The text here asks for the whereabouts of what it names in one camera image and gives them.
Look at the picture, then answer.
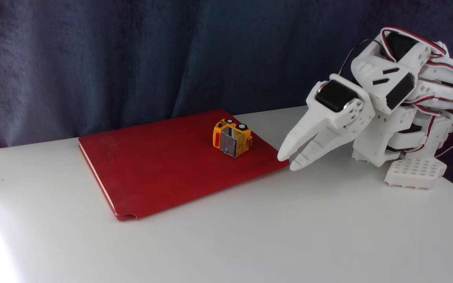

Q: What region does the red notebook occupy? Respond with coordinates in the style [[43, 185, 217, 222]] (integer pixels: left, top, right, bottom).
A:
[[78, 109, 290, 221]]

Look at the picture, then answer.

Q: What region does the yellow toy truck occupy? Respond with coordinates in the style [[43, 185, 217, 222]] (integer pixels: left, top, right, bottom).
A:
[[212, 118, 253, 158]]

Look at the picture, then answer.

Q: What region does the dark blue curtain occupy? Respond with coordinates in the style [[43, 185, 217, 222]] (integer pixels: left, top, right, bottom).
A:
[[0, 0, 453, 199]]

